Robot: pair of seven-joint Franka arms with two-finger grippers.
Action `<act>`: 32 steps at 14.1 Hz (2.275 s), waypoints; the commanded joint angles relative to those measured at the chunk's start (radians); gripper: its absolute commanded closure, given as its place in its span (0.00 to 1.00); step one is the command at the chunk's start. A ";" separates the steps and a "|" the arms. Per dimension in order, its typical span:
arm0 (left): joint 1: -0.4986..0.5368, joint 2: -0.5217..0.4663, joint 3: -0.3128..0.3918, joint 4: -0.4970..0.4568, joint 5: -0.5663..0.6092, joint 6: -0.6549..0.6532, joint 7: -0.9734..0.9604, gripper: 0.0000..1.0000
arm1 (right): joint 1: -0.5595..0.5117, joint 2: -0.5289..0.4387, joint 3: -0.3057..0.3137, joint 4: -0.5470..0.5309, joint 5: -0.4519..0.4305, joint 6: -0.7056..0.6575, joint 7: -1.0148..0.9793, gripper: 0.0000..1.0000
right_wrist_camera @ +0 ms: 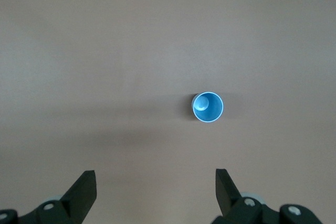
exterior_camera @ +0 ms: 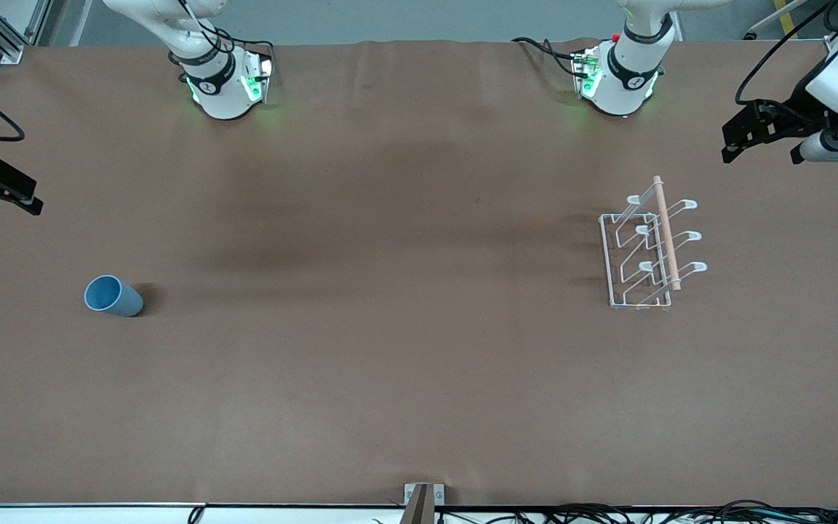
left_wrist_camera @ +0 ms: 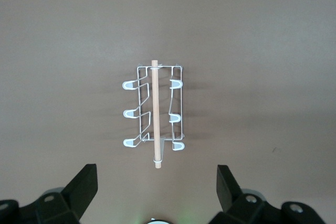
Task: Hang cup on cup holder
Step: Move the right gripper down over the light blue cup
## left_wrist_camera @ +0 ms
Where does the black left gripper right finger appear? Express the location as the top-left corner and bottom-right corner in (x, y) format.
(209, 164), (326, 224)

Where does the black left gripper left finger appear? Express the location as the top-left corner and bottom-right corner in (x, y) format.
(0, 164), (99, 224)

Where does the white wire cup holder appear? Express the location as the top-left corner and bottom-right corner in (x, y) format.
(122, 59), (186, 169)

